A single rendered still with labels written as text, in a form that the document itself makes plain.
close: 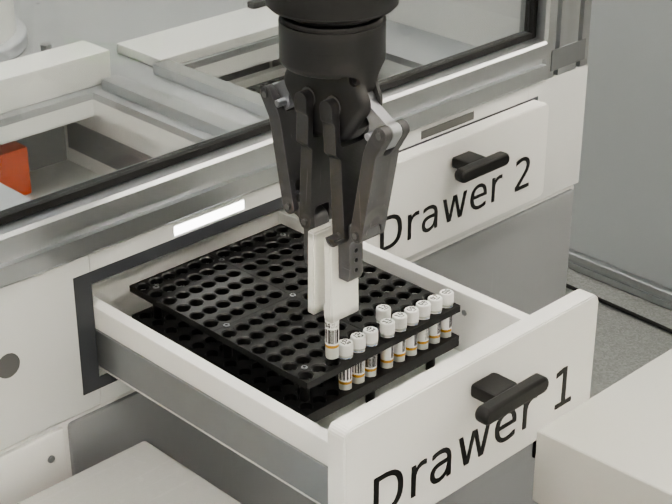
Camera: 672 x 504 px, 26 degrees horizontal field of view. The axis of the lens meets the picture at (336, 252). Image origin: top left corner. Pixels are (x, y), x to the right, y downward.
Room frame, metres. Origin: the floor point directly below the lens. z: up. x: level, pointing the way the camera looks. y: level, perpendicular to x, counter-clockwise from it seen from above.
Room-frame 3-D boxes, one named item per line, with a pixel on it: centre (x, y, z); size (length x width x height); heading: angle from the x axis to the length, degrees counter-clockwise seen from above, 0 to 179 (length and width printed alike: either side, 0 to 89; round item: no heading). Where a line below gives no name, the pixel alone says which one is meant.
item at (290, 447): (1.09, 0.04, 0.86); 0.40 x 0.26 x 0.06; 44
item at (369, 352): (1.01, -0.03, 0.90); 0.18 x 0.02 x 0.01; 134
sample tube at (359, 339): (1.00, -0.02, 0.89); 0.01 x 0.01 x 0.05
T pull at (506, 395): (0.92, -0.12, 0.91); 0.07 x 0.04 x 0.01; 134
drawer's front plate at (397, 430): (0.94, -0.10, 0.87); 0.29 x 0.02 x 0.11; 134
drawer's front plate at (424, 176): (1.37, -0.12, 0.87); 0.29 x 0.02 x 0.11; 134
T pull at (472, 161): (1.36, -0.14, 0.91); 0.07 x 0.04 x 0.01; 134
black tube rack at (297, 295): (1.08, 0.04, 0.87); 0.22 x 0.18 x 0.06; 44
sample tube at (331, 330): (0.97, 0.00, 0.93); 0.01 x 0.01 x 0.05
